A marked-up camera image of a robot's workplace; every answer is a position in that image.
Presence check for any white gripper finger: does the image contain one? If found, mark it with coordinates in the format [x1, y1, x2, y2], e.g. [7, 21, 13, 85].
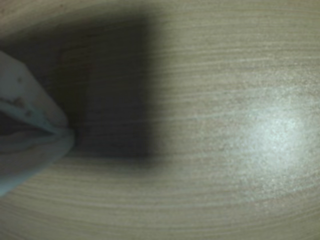
[0, 127, 76, 197]
[0, 50, 70, 132]

